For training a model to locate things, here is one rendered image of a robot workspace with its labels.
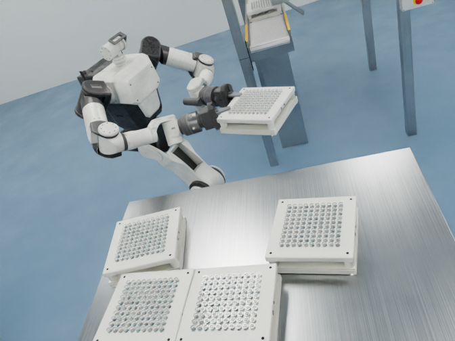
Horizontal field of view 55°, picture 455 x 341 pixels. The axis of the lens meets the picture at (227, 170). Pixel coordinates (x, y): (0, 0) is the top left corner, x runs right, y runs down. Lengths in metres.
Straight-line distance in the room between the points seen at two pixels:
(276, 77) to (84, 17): 3.79
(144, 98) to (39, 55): 4.73
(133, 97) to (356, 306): 1.29
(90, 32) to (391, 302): 5.70
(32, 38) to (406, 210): 5.83
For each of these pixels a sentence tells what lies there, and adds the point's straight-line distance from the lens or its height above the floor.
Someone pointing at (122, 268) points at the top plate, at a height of 0.95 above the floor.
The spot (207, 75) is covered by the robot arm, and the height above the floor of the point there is 1.07.
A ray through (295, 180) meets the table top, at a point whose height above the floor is 0.88.
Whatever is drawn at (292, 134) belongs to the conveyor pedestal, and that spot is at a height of 0.10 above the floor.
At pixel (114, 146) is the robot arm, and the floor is 1.13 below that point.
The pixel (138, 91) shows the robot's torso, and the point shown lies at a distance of 2.01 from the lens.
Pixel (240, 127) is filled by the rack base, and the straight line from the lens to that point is 1.73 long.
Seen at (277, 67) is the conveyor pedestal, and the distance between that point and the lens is 3.05.
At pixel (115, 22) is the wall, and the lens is 6.32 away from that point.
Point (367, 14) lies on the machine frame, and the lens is 4.00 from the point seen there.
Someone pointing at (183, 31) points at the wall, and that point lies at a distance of 6.27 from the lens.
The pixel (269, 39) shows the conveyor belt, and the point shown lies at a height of 0.89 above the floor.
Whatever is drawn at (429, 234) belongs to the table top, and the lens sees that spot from 1.36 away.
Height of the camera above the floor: 1.87
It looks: 34 degrees down
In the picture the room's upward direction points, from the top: 20 degrees counter-clockwise
